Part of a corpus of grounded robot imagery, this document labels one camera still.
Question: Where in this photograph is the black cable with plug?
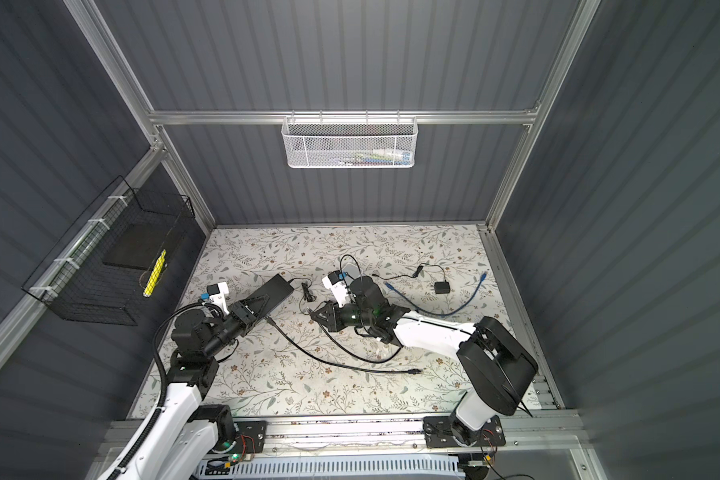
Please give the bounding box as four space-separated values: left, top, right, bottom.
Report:
299 280 404 365

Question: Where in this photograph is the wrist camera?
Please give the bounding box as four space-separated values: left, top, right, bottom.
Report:
206 282 229 316
322 270 351 307

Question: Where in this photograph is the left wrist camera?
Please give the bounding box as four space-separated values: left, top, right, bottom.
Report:
206 282 229 316

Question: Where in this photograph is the long black cable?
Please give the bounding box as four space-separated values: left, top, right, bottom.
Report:
266 317 424 376

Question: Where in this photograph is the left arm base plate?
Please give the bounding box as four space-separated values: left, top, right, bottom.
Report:
204 420 268 462

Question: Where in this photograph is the black pad in basket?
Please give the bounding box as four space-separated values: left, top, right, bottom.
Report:
103 224 179 271

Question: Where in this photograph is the black wire wall basket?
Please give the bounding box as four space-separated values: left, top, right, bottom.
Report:
22 180 196 326

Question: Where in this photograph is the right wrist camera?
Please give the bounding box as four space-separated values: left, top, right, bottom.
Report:
322 270 351 307

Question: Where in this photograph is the white mesh wall basket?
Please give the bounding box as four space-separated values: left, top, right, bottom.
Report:
281 119 419 169

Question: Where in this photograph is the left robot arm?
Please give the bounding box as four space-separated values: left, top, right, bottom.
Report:
99 300 263 479

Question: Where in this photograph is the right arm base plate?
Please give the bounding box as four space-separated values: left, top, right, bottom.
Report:
423 415 506 449

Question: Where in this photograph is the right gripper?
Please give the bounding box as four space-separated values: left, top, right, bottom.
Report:
311 300 375 333

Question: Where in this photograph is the yellow item in basket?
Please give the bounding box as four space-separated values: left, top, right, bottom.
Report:
142 249 167 298

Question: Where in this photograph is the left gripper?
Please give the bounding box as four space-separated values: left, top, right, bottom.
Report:
203 293 267 362

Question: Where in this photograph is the blue ethernet cable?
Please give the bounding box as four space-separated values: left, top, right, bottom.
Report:
385 271 488 318

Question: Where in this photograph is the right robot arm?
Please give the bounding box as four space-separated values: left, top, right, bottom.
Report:
310 274 538 446

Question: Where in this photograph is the white ventilated cable duct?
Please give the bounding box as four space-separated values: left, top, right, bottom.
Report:
191 454 466 479

